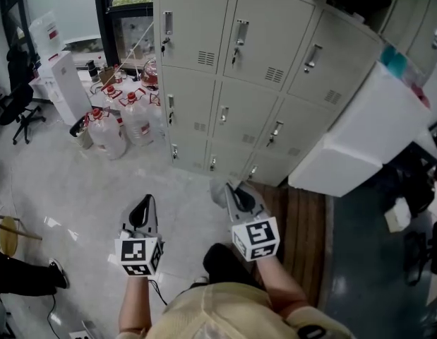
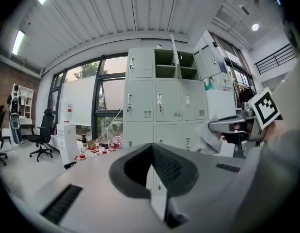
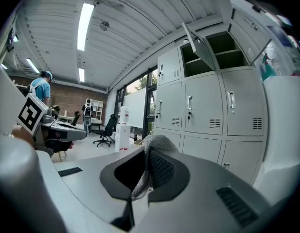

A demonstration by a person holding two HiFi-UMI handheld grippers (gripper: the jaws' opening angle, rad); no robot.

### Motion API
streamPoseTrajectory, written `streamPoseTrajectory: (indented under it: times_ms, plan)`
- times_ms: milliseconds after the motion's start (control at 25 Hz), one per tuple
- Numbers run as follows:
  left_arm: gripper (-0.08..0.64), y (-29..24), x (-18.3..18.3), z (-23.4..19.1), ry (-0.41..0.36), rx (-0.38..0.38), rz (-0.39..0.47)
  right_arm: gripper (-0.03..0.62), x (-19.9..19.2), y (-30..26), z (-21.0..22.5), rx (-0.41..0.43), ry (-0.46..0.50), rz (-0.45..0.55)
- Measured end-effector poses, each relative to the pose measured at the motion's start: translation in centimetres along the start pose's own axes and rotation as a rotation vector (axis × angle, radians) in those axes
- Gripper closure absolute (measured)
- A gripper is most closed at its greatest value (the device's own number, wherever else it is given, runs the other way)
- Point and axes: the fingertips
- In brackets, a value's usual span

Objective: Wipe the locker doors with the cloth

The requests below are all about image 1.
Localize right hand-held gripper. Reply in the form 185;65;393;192
225;184;281;262

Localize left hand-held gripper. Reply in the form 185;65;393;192
114;194;165;278

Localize grey wiping cloth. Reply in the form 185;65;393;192
209;177;240;210

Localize grey metal locker cabinet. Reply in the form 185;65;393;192
152;0;385;187

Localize person's left forearm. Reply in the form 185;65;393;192
118;275;161;335

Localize person's right forearm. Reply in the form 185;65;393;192
255;256;309;314

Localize open grey locker door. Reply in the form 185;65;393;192
405;0;437;66
378;0;433;45

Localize person's legs in black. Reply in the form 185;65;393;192
203;242;265;291

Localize brown wooden floor mat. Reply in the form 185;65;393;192
251;184;328;310

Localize black trash bin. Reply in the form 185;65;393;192
68;114;95;150

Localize person's yellow shirt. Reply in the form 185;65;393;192
115;282;357;339

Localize grey flat bar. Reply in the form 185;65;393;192
80;319;99;339

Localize round wooden stool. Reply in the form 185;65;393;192
0;213;43;257

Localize glass pot with red liquid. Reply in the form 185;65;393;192
139;57;160;88

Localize brown cardboard box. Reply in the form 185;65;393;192
97;65;116;86

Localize small white box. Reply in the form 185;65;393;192
384;198;412;233

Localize white water dispenser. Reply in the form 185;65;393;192
37;50;92;126

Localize white table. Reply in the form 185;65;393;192
287;60;433;198

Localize black thermos flask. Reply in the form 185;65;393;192
85;59;100;83

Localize black bag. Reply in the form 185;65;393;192
380;143;436;218

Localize black office chair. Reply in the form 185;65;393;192
403;219;437;286
0;44;47;145

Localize pink packet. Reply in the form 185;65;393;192
411;81;431;109

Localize teal packet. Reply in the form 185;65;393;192
379;44;409;74

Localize clear dispenser bottle red label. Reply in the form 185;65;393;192
28;11;66;59

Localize black window frame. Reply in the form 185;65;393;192
92;0;159;70

